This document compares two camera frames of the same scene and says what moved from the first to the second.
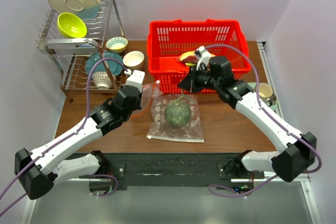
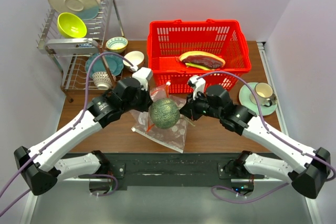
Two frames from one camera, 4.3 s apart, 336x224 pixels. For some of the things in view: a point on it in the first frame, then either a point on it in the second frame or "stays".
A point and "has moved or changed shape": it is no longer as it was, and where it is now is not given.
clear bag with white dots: x=160 y=128 to x=174 y=137
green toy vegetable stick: x=189 y=64 stays
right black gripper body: x=203 y=80 to x=200 y=107
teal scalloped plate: x=114 y=67 stays
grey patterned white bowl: x=102 y=80 stays
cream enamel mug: x=265 y=94 stays
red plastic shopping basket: x=168 y=39 stays
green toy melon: x=177 y=113 has moved or changed shape
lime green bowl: x=71 y=25 stays
